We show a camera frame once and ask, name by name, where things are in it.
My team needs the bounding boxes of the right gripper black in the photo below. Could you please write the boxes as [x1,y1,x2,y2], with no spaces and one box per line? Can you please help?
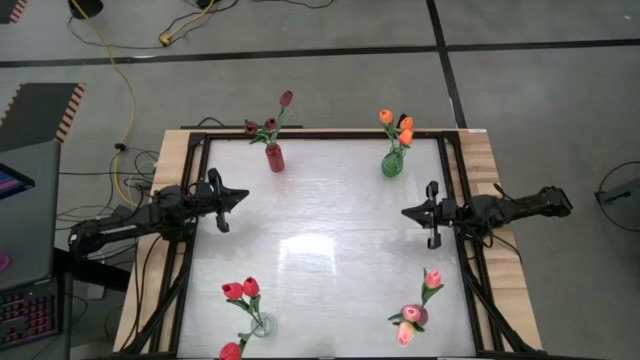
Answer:
[401,180,471,250]

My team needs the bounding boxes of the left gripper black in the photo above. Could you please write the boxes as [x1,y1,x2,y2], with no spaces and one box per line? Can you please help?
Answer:
[194,167,250,234]

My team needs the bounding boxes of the pink tulip bouquet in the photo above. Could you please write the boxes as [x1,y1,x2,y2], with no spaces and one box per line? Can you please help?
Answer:
[420,268,445,311]

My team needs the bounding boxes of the dark red tulip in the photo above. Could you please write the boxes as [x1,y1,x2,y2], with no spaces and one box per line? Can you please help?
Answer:
[263,117,279,146]
[272,89,295,146]
[243,120,274,146]

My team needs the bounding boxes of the orange tulip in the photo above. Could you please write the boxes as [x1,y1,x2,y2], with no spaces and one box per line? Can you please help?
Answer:
[396,128,415,154]
[378,108,401,154]
[397,116,415,151]

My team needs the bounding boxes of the pink tulip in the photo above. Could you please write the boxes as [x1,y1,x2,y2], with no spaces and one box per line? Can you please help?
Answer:
[388,303,424,326]
[396,319,426,349]

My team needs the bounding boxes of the green glass vase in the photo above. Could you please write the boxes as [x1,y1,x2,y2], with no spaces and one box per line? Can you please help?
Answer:
[380,149,405,179]

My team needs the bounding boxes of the red ribbed glass vase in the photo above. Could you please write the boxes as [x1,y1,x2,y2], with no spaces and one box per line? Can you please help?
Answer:
[264,143,286,174]

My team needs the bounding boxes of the purple ribbed glass vase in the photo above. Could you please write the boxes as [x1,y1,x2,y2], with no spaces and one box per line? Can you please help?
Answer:
[402,303,430,327]

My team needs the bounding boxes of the clear glass vase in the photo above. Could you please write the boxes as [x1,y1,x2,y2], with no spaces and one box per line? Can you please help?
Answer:
[249,312,279,339]

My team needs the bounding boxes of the grey stand base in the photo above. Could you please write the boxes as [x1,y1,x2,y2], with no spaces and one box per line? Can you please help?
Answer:
[593,159,640,234]

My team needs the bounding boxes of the grey laptop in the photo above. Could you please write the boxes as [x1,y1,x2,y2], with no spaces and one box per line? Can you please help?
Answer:
[0,139,66,351]

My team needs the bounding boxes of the large striped floor mat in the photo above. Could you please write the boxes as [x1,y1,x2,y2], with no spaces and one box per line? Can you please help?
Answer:
[0,82,87,154]

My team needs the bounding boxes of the tablet screen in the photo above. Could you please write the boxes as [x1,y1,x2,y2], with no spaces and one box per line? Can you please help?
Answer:
[0,162,36,201]

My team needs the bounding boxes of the black round stand base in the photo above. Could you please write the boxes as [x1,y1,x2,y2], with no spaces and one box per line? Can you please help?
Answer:
[67,0,105,20]

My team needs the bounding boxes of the small striped floor mat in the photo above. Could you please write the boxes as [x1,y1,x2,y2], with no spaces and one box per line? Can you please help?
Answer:
[0,0,29,25]

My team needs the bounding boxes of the black diagonal frame strut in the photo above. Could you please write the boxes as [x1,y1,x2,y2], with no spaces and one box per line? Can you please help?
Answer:
[124,239,194,354]
[462,267,534,354]

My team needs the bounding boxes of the black floor cable bundle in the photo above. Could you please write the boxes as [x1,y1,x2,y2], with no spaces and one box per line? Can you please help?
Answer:
[54,144,161,261]

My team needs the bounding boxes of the yellow cable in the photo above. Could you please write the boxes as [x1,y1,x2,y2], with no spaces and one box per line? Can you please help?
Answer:
[69,0,221,209]

